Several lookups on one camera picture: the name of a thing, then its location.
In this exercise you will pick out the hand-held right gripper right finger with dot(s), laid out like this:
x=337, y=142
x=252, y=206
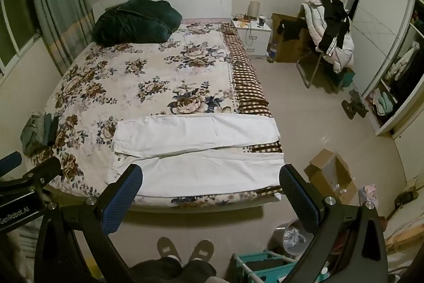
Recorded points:
x=298, y=200

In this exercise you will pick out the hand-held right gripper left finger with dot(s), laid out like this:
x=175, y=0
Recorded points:
x=122, y=200

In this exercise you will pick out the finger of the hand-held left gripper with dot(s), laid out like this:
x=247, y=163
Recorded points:
x=10, y=161
x=43, y=170

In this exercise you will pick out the white pants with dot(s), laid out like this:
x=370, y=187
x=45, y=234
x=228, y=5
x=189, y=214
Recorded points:
x=198, y=133

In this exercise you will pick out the grey-green folded garment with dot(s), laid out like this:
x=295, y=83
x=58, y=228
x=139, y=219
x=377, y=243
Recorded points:
x=31, y=133

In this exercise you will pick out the grey trash bin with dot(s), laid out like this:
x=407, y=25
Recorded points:
x=291, y=238

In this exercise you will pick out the pale striped cloth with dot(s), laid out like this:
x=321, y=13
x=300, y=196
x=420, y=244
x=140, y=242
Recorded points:
x=20, y=246

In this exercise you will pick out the small open cardboard box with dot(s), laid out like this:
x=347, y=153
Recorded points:
x=331, y=177

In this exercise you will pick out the dark teal folded garment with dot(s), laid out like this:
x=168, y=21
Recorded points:
x=51, y=130

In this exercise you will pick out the person's left slipper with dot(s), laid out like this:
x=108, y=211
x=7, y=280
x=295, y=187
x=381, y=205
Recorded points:
x=169, y=248

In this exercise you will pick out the person's slipper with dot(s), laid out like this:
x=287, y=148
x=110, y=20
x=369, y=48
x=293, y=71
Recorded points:
x=169, y=248
x=202, y=250

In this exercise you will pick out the pink patterned bag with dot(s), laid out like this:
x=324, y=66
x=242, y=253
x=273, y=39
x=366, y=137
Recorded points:
x=368, y=194

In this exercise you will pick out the teal storage basket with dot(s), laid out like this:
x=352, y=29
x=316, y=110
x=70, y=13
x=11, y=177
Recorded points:
x=251, y=261

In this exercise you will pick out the person's black trouser legs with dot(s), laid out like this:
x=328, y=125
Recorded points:
x=172, y=271

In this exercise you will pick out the person's right slipper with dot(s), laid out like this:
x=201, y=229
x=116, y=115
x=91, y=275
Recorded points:
x=202, y=250

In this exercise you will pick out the small dark floor item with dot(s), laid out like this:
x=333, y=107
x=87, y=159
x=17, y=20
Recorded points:
x=405, y=197

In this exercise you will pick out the dark floor object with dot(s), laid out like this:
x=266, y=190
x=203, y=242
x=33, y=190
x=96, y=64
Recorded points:
x=356, y=105

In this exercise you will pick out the wooden planks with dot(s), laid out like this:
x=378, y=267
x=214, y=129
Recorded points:
x=404, y=236

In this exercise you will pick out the mint green folded clothes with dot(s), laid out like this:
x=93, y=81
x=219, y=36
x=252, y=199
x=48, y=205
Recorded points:
x=384, y=104

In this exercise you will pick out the white framed window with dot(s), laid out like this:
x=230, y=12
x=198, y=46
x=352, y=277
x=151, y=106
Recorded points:
x=13, y=31

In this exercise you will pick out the metal folding chair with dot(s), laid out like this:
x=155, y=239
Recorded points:
x=306, y=69

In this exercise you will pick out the floral bed with white headboard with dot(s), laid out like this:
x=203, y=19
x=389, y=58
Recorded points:
x=149, y=70

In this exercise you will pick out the brown checkered bedsheet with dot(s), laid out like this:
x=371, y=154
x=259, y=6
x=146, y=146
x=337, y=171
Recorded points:
x=245, y=77

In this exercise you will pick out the clear plastic bottle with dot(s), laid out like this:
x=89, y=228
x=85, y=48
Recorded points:
x=271, y=52

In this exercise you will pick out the large brown cardboard box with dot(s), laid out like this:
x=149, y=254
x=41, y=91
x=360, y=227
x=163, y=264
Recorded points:
x=288, y=49

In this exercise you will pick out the white padded jacket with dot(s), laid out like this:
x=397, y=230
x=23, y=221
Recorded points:
x=343, y=54

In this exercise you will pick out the grey-green striped curtain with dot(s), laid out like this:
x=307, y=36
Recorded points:
x=56, y=4

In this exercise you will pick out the white nightstand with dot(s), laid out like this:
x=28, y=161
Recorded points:
x=256, y=41

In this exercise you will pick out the black hanging garment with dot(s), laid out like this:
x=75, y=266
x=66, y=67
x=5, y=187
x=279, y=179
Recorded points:
x=290, y=29

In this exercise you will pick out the pale hanging jacket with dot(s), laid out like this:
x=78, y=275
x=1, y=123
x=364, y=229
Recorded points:
x=402, y=64

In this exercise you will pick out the dark green quilt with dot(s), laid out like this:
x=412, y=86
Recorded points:
x=132, y=21

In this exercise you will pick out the black white-striped clothing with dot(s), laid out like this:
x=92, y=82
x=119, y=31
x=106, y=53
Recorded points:
x=334, y=24

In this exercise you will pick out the white sliding-door wardrobe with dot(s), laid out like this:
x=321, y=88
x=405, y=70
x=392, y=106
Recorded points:
x=377, y=37

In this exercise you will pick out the dark mug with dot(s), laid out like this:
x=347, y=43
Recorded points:
x=261, y=21

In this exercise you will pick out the small yellow item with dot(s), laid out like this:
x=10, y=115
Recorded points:
x=243, y=23

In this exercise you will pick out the small beige table lamp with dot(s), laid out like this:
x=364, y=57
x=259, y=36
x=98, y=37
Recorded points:
x=254, y=9

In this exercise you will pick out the white bed headboard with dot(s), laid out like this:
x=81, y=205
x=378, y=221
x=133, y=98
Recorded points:
x=198, y=4

